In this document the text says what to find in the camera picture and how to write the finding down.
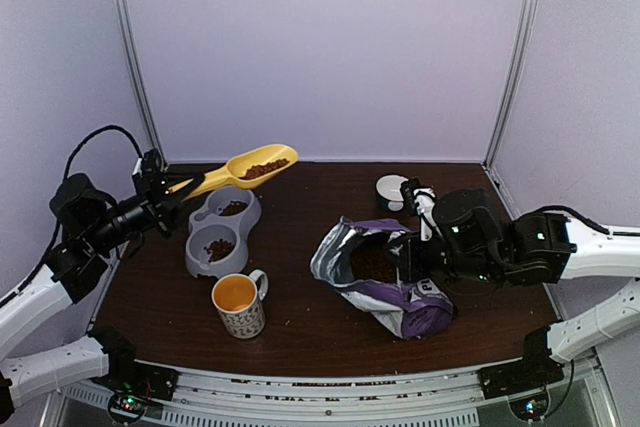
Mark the right arm base board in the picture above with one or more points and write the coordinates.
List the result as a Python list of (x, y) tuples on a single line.
[(524, 385)]

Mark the purple pet food bag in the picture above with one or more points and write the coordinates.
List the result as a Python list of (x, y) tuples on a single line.
[(409, 310)]

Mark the white mug yellow inside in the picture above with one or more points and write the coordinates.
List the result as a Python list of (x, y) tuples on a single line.
[(238, 299)]

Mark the grey double pet feeder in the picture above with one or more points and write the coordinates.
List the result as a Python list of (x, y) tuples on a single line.
[(218, 233)]

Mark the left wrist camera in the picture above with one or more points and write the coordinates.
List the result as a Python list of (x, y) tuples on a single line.
[(152, 163)]

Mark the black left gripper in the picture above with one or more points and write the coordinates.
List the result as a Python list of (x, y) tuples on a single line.
[(157, 198)]

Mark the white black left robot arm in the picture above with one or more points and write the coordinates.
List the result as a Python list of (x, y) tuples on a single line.
[(94, 225)]

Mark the right aluminium corner post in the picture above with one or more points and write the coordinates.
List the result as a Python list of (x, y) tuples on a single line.
[(524, 30)]

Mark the dark blue white bowl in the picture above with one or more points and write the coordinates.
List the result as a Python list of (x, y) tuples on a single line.
[(388, 192)]

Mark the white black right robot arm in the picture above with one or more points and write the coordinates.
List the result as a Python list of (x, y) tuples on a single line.
[(462, 236)]

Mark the brown kibble in bag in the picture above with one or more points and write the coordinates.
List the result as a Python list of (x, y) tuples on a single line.
[(371, 262)]

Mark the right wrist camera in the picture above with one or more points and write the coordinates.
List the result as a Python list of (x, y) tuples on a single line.
[(418, 199)]

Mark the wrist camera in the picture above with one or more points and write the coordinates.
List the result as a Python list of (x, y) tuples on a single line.
[(418, 199), (152, 163)]

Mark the brown kibble in feeder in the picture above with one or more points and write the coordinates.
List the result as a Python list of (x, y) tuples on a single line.
[(222, 247)]

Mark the aluminium front rail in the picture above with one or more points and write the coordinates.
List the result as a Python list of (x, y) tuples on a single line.
[(441, 398)]

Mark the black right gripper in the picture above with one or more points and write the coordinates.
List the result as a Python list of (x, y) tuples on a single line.
[(410, 269)]

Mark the left aluminium corner post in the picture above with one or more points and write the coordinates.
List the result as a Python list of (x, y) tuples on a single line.
[(136, 76)]

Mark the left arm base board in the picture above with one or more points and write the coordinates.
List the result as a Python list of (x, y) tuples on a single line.
[(142, 393)]

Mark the yellow plastic scoop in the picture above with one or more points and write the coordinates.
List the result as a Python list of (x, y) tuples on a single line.
[(245, 171)]

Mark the brown kibble in scoop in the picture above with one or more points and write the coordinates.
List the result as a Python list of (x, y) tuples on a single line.
[(260, 170)]

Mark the aluminium corner post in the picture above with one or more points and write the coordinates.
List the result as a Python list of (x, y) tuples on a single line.
[(136, 76), (524, 30)]

